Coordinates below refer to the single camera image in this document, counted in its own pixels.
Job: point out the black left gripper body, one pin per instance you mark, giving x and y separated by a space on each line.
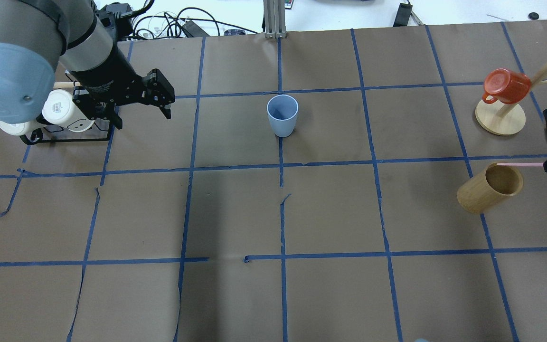
110 72

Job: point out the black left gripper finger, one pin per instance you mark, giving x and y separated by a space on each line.
166 111
109 113

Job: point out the pink chopstick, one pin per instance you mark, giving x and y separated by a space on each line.
522 164

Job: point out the light blue plastic cup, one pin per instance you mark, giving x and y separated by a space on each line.
282 111

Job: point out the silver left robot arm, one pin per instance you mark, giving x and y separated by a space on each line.
38 35

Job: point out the bamboo chopstick holder cup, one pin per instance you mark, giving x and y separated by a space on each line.
493 185

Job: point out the white ceramic mug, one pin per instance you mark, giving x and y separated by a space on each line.
60 109
19 129

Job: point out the wooden mug tree stand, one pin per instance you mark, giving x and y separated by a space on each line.
498 111

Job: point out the orange red mug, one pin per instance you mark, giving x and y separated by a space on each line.
506 86

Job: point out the black power adapter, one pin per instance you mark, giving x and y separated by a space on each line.
111 17

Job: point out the black wire mug rack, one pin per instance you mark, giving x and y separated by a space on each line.
101 131

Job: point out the wooden rack handle rod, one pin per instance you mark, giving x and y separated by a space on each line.
66 85

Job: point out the aluminium frame post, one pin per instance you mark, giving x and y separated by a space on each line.
274 24

